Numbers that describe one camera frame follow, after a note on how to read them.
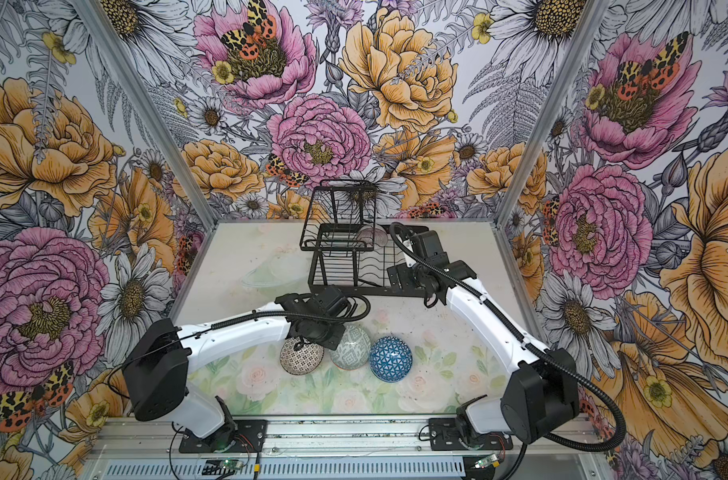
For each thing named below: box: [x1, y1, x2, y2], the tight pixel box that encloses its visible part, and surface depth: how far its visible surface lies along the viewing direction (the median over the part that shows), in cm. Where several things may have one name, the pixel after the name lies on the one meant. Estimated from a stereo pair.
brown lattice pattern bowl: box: [280, 337, 325, 375], surface depth 87 cm
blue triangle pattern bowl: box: [369, 336, 413, 383], surface depth 85 cm
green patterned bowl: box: [329, 325, 371, 371], surface depth 87 cm
